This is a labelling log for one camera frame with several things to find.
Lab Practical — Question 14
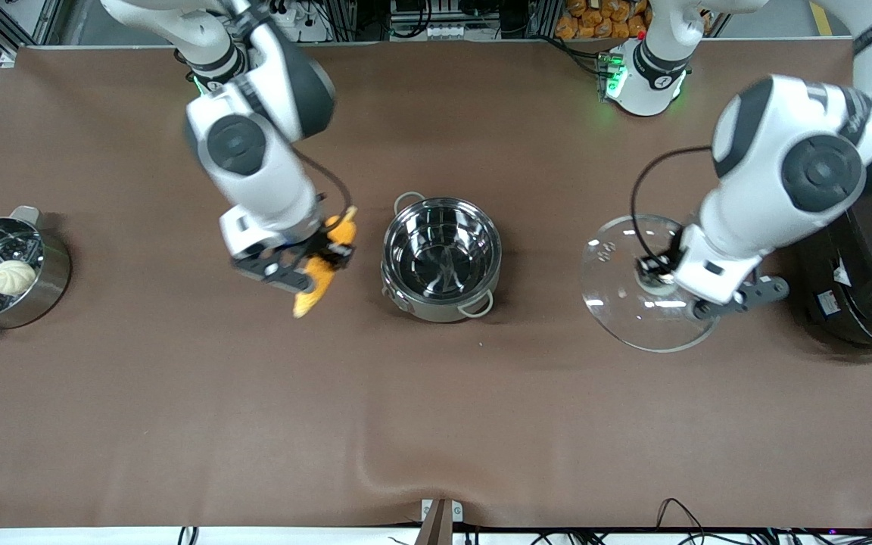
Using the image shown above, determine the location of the stainless steel pot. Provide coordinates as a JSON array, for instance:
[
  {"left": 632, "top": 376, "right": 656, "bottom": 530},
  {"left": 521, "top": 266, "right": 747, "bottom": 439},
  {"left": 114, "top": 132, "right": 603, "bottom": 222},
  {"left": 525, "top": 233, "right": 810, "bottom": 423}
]
[{"left": 380, "top": 192, "right": 503, "bottom": 324}]

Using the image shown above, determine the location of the steel steamer pot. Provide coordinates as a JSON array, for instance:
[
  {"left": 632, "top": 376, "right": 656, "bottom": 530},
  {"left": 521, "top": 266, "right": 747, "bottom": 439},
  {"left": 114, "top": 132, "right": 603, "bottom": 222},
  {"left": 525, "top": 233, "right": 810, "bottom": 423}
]
[{"left": 0, "top": 206, "right": 72, "bottom": 341}]

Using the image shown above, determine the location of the black looped floor cable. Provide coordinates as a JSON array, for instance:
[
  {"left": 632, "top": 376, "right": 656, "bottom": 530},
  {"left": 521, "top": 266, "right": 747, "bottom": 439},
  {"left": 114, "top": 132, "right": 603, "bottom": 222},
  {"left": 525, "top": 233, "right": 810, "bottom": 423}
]
[{"left": 656, "top": 497, "right": 711, "bottom": 545}]

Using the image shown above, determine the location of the white steamed bun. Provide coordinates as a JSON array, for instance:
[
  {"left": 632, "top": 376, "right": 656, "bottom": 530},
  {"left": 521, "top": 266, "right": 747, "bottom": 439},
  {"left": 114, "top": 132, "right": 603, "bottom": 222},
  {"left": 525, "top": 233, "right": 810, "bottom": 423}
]
[{"left": 0, "top": 260, "right": 37, "bottom": 296}]

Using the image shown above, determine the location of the metal table edge bracket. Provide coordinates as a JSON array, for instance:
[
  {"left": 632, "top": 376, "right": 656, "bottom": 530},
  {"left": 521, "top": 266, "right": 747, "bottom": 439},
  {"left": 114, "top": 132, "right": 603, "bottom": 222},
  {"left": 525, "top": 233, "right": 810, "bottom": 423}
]
[{"left": 415, "top": 498, "right": 464, "bottom": 545}]

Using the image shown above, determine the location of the glass pot lid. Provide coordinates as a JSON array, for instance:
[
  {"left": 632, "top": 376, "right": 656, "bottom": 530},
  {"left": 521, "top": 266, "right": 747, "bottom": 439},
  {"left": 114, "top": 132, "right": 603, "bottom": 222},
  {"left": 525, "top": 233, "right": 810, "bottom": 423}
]
[{"left": 581, "top": 214, "right": 721, "bottom": 353}]

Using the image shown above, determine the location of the bag of orange snacks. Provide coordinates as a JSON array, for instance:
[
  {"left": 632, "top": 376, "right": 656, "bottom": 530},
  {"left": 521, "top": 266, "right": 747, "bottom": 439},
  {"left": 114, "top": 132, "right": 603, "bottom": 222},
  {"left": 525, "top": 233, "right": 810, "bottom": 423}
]
[{"left": 555, "top": 0, "right": 650, "bottom": 40}]

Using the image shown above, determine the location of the brown table mat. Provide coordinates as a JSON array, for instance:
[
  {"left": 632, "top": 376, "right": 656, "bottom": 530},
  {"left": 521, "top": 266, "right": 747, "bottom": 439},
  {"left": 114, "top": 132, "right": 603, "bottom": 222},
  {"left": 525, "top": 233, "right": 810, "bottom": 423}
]
[{"left": 0, "top": 38, "right": 872, "bottom": 531}]

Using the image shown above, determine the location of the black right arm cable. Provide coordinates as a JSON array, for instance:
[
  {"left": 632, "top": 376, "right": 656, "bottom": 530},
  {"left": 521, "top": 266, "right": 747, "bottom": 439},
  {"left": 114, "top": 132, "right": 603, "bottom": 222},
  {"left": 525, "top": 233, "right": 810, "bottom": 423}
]
[{"left": 292, "top": 146, "right": 353, "bottom": 222}]

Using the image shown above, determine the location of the white power strip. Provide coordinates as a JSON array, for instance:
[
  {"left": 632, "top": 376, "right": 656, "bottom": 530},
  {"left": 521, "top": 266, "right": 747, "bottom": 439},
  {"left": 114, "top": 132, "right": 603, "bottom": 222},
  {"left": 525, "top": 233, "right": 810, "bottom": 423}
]
[{"left": 269, "top": 0, "right": 331, "bottom": 42}]

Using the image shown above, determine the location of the yellow corn cob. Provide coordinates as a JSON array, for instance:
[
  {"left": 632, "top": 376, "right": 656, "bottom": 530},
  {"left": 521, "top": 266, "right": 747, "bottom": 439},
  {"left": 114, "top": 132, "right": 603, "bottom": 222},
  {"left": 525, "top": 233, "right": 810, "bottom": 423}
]
[{"left": 292, "top": 206, "right": 358, "bottom": 319}]

